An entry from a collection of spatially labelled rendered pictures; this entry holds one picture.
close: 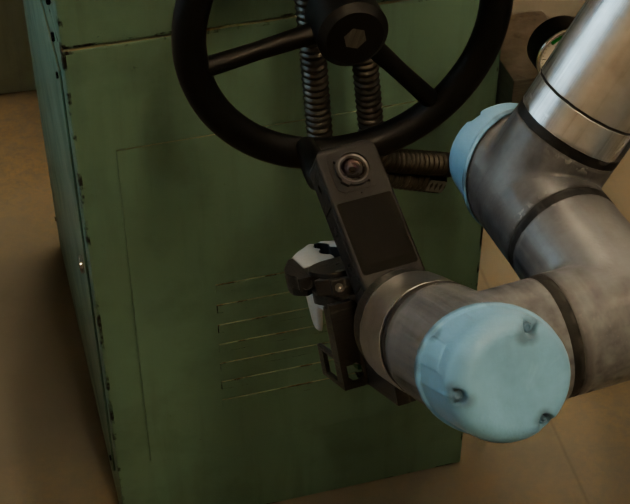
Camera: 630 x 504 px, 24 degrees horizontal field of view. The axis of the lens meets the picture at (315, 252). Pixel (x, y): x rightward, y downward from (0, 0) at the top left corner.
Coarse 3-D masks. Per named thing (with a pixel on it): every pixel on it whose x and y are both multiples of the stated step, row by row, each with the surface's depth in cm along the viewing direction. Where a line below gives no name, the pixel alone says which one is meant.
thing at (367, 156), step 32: (320, 160) 98; (352, 160) 98; (320, 192) 98; (352, 192) 97; (384, 192) 98; (352, 224) 96; (384, 224) 97; (352, 256) 96; (384, 256) 96; (416, 256) 96
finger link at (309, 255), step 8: (304, 248) 110; (312, 248) 110; (296, 256) 108; (304, 256) 107; (312, 256) 107; (320, 256) 106; (328, 256) 106; (304, 264) 105; (312, 264) 104; (312, 296) 108; (312, 304) 108; (312, 312) 109; (320, 312) 107; (312, 320) 110; (320, 320) 108; (320, 328) 108
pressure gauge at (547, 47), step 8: (560, 16) 142; (568, 16) 142; (544, 24) 142; (552, 24) 141; (560, 24) 141; (568, 24) 141; (536, 32) 142; (544, 32) 141; (552, 32) 141; (560, 32) 140; (536, 40) 142; (544, 40) 141; (552, 40) 140; (528, 48) 143; (536, 48) 142; (544, 48) 141; (552, 48) 141; (528, 56) 144; (536, 56) 142; (544, 56) 142; (536, 64) 142
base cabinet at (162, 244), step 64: (448, 0) 142; (64, 64) 135; (128, 64) 137; (256, 64) 141; (448, 64) 147; (64, 128) 146; (128, 128) 141; (192, 128) 143; (448, 128) 152; (64, 192) 171; (128, 192) 146; (192, 192) 148; (256, 192) 150; (448, 192) 158; (64, 256) 206; (128, 256) 151; (192, 256) 154; (256, 256) 156; (448, 256) 164; (128, 320) 157; (192, 320) 160; (256, 320) 162; (128, 384) 164; (192, 384) 166; (256, 384) 169; (320, 384) 172; (128, 448) 170; (192, 448) 173; (256, 448) 176; (320, 448) 180; (384, 448) 183; (448, 448) 187
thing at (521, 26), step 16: (512, 16) 155; (528, 16) 155; (544, 16) 155; (512, 32) 153; (528, 32) 153; (512, 48) 151; (512, 64) 148; (528, 64) 148; (512, 80) 146; (528, 80) 147; (496, 96) 152; (512, 96) 147
